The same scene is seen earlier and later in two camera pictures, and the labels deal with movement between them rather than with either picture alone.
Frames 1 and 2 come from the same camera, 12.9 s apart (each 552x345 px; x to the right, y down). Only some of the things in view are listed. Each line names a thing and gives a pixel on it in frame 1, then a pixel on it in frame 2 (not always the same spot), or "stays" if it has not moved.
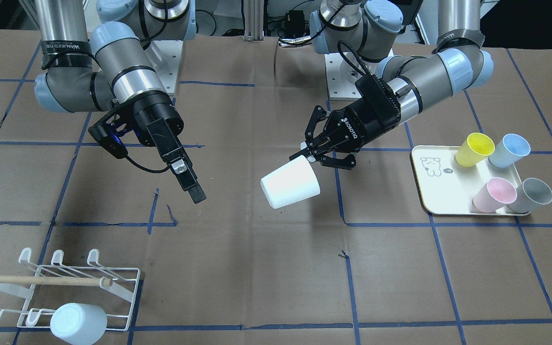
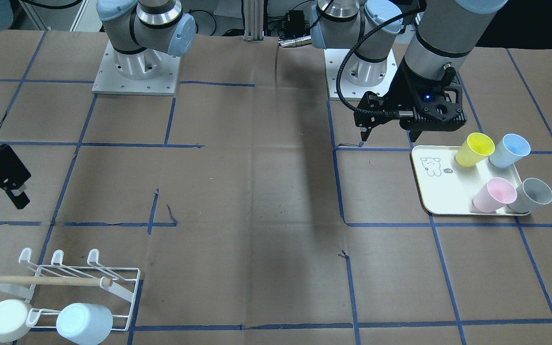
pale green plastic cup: x=294 y=181 → x=5 y=321
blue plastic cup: x=78 y=324 stays
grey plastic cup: x=531 y=194 stays
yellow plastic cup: x=475 y=150 stays
